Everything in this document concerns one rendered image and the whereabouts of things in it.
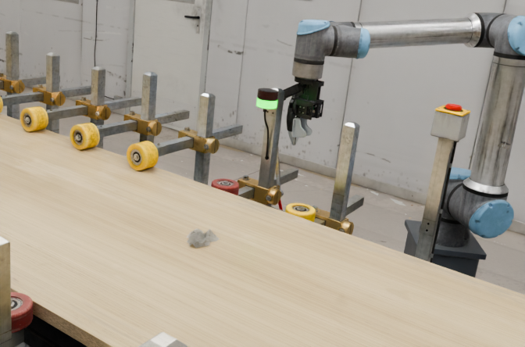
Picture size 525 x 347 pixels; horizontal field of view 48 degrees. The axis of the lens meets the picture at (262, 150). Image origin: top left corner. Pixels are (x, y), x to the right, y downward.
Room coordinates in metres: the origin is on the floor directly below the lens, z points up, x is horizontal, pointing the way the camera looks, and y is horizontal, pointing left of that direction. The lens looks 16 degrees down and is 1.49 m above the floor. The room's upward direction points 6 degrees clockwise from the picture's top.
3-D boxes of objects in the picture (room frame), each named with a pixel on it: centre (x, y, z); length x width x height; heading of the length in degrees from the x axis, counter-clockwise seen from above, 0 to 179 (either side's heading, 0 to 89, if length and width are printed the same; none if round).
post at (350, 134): (1.58, -0.24, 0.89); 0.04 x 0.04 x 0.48; 59
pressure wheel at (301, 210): (1.46, -0.12, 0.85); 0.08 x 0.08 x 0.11
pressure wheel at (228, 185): (1.59, 0.09, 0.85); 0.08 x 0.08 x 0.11
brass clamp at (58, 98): (2.24, 0.85, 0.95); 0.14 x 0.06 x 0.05; 59
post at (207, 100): (1.84, 0.19, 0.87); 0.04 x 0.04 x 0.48; 59
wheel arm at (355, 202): (1.63, -0.22, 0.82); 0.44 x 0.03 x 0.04; 149
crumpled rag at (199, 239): (1.22, 0.12, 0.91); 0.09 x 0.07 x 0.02; 156
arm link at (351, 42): (1.79, -0.21, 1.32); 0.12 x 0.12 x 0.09; 16
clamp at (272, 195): (1.72, 0.00, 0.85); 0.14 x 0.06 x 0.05; 59
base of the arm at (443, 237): (2.11, -0.73, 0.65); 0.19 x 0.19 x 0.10
